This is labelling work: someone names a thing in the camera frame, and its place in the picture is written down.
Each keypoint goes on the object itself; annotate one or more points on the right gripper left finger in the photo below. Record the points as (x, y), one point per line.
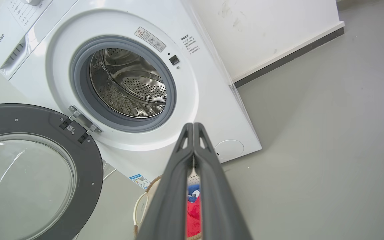
(168, 200)

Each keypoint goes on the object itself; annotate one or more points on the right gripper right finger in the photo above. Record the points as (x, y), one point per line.
(218, 200)

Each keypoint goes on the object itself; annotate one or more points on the black round glass washer door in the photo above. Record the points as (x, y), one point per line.
(88, 173)

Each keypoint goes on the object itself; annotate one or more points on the white front-load washing machine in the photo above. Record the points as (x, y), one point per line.
(205, 100)

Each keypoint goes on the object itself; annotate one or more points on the metal door hinge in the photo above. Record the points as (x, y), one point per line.
(83, 121)

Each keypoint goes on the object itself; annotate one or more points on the black door lock socket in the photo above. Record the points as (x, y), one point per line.
(174, 60)

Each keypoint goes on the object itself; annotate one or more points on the white garment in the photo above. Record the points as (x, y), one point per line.
(195, 193)

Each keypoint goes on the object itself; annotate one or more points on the blue garment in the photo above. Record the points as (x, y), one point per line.
(192, 187)

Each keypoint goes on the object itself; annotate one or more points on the white woven-rim laundry basket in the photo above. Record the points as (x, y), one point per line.
(142, 208)

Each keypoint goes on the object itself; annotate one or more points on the red garment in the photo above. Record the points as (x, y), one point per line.
(193, 216)

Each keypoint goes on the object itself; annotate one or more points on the blue energy label sticker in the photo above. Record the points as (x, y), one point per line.
(140, 180)

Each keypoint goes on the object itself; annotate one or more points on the round white filter cover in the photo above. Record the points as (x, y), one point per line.
(229, 149)

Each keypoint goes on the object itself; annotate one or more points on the steel perforated washer drum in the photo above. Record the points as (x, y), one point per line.
(128, 83)

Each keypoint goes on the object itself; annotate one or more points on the white Hisense detergent drawer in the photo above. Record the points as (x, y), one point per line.
(2, 43)

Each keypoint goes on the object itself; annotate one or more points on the white control knob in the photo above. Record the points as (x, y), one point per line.
(32, 2)

